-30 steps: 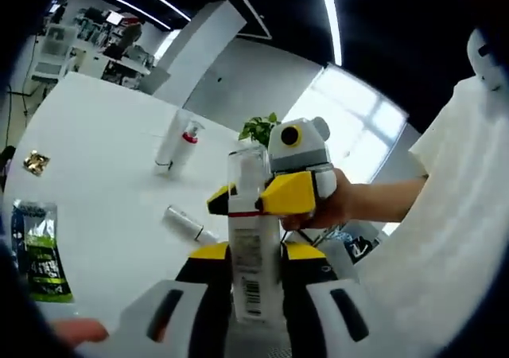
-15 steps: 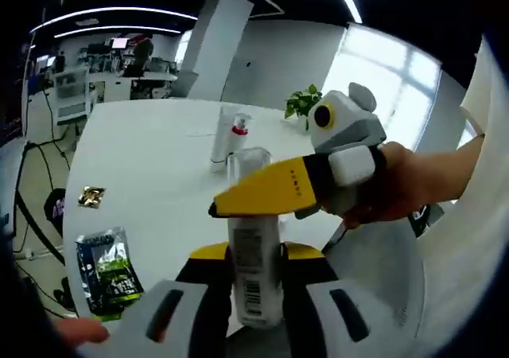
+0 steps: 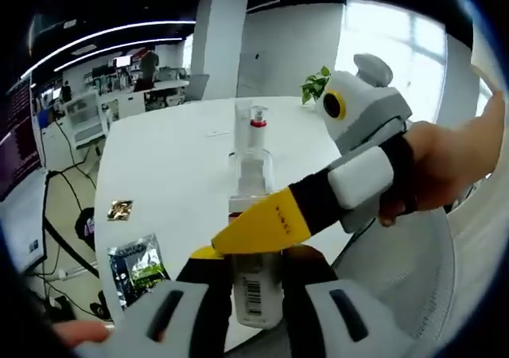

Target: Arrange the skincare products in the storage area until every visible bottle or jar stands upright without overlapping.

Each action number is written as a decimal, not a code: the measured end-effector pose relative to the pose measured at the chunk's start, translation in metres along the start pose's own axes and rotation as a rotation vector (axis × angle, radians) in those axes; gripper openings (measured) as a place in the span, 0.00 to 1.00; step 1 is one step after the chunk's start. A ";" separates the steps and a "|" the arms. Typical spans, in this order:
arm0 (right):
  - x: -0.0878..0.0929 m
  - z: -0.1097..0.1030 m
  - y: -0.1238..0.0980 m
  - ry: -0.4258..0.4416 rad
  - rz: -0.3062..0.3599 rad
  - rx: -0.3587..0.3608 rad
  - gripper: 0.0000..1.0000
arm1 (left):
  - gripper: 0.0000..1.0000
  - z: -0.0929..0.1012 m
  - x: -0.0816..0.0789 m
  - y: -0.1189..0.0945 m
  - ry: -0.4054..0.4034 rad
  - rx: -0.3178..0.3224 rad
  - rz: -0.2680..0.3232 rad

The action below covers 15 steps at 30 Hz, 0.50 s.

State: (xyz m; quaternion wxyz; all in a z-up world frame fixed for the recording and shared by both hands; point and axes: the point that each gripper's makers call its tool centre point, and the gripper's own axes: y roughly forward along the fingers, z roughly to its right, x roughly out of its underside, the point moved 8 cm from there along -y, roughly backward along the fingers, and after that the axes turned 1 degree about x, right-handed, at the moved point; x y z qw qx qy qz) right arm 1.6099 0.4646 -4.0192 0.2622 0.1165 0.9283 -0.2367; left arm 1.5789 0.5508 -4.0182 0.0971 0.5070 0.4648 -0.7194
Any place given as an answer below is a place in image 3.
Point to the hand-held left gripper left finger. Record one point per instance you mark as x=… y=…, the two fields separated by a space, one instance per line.
x=207 y=314

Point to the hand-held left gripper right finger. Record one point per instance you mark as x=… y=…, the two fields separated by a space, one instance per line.
x=310 y=314

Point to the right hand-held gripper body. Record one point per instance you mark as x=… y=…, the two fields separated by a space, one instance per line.
x=374 y=111

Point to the red-lined white skincare bottle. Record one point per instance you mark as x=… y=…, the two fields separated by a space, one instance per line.
x=258 y=294

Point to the green black skincare sachet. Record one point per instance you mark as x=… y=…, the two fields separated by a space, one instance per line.
x=135 y=266

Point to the small gold skincare packet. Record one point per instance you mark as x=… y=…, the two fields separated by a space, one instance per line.
x=119 y=210

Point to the person's right hand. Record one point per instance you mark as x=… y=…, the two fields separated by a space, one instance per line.
x=437 y=167

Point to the person's left hand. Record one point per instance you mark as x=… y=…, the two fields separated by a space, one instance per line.
x=81 y=332

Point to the green potted plant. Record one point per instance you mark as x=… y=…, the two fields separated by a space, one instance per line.
x=314 y=85

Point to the large bright window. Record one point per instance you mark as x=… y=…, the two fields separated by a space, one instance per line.
x=397 y=36

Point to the white mesh office chair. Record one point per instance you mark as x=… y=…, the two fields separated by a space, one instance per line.
x=397 y=278

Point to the black bag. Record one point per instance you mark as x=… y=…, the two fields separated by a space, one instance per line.
x=84 y=226

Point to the white column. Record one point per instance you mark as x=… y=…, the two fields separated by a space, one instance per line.
x=218 y=43

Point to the white desk with black legs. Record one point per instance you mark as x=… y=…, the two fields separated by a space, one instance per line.
x=20 y=230

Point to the white slatted shelf unit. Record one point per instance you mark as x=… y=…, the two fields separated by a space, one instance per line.
x=85 y=115

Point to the white low cabinet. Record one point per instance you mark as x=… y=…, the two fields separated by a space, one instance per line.
x=55 y=143

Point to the white-framed computer monitor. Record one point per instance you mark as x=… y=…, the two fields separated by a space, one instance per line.
x=20 y=147

